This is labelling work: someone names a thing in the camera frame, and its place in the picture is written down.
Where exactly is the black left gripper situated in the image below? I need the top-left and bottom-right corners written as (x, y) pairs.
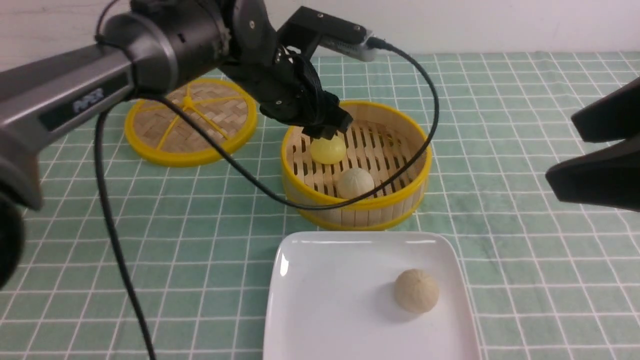
top-left (220, 39), bottom-right (354, 141)

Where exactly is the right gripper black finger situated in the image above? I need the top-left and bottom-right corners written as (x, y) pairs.
top-left (571, 78), bottom-right (640, 143)
top-left (545, 140), bottom-right (640, 212)

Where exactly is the yellow steamed bun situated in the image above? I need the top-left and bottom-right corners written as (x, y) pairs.
top-left (309, 136), bottom-right (346, 166)

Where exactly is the white steamed bun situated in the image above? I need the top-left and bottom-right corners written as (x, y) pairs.
top-left (335, 167), bottom-right (376, 199)

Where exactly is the beige steamed bun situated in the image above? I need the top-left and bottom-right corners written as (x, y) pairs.
top-left (393, 268), bottom-right (441, 314)

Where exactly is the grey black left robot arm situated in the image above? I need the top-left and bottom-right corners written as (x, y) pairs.
top-left (0, 0), bottom-right (353, 285)

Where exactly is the white square plate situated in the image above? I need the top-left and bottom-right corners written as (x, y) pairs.
top-left (262, 231), bottom-right (482, 360)

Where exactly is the yellow bamboo steamer basket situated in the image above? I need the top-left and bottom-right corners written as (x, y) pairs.
top-left (279, 101), bottom-right (433, 231)

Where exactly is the yellow bamboo steamer lid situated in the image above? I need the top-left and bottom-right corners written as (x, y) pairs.
top-left (124, 78), bottom-right (259, 168)

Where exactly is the green checkered tablecloth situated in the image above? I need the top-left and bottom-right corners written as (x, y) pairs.
top-left (0, 52), bottom-right (639, 360)

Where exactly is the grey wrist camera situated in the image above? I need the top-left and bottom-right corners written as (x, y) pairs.
top-left (277, 6), bottom-right (378, 63)

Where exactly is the black camera cable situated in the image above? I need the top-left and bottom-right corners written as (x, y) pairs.
top-left (94, 42), bottom-right (441, 360)

